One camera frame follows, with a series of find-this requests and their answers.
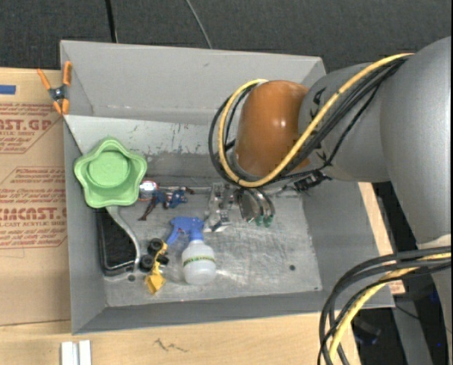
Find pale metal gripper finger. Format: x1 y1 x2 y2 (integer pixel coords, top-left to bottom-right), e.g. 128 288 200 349
204 205 233 233
210 182 233 208

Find grey metal bin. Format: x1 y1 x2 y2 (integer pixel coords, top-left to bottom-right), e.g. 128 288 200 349
59 39 397 336

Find white spray bottle, blue head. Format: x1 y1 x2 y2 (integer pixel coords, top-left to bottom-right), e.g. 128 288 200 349
166 216 217 286

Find blue and red toy figure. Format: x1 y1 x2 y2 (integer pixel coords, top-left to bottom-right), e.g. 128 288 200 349
138 180 195 222

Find yellow toy truck, black wheels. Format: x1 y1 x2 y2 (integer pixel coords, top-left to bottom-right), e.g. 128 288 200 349
139 237 171 295

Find green star-shaped cup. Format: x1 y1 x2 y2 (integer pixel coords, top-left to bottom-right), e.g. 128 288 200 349
73 136 149 209

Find brown cardboard board, red print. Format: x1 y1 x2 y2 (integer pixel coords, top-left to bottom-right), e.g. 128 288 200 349
0 65 73 328

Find black cylinder on white bracket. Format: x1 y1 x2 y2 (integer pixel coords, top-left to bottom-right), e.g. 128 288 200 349
293 170 331 192

